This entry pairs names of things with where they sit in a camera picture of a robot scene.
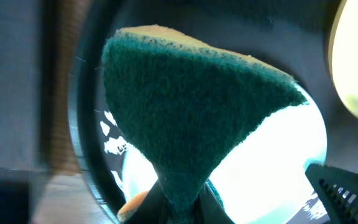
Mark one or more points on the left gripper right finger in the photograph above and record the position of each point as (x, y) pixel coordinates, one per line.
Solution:
(209, 210)

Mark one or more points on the rectangular black tray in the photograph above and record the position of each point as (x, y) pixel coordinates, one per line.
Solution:
(21, 26)

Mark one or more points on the green yellow sponge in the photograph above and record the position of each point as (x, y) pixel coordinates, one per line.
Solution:
(185, 104)

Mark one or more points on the yellow plate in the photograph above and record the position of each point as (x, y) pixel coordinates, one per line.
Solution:
(343, 54)

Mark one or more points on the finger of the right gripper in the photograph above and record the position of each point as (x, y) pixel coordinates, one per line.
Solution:
(337, 189)

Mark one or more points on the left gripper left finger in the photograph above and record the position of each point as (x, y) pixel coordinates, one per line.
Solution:
(153, 209)

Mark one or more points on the round black tray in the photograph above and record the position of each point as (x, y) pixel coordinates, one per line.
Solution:
(290, 35)

